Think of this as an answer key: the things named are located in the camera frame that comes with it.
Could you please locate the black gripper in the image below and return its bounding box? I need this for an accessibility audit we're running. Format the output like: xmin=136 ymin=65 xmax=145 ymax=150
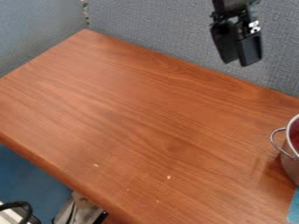
xmin=209 ymin=0 xmax=262 ymax=67

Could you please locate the metal pot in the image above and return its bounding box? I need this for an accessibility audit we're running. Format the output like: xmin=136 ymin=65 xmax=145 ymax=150
xmin=269 ymin=114 xmax=299 ymax=186

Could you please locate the red object in pot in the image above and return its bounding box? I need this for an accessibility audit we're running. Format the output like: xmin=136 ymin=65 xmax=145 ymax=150
xmin=289 ymin=118 xmax=299 ymax=153

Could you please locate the metal table leg bracket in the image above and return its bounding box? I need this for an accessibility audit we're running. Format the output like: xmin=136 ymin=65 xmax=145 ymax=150
xmin=50 ymin=192 xmax=108 ymax=224

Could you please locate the black cable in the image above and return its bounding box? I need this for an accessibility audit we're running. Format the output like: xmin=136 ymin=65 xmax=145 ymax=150
xmin=0 ymin=200 xmax=33 ymax=224

